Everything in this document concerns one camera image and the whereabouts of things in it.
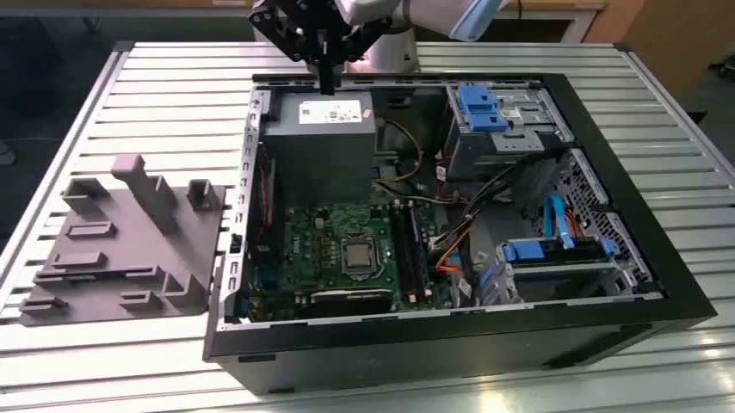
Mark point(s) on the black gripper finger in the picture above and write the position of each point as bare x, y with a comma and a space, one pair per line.
275, 30
359, 45

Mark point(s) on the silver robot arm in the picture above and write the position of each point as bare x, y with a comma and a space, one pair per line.
390, 56

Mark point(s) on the blue plastic drive latch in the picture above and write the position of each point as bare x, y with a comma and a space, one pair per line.
484, 116

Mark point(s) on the grey power supply unit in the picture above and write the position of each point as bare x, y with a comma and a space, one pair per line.
322, 163

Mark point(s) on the metal drive cage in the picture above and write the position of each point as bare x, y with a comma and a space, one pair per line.
516, 142

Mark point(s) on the green motherboard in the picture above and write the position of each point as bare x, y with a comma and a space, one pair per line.
312, 223

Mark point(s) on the silver CPU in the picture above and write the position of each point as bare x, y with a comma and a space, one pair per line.
358, 256

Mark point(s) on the grey metal stand foot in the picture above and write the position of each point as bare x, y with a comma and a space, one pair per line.
5, 157

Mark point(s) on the wooden cabinet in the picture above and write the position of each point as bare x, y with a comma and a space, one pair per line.
678, 34

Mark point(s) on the hard disk in blue carrier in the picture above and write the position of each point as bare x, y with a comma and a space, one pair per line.
531, 250

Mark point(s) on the grey parts rack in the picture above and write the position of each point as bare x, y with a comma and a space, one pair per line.
143, 258

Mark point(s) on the black graphics card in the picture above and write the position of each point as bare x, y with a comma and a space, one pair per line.
350, 303

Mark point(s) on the metal disk bay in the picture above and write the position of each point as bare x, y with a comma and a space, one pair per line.
566, 267

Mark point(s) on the black chair base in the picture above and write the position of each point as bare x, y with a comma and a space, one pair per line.
724, 68

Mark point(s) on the black open PC case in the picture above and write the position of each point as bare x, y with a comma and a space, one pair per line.
402, 348

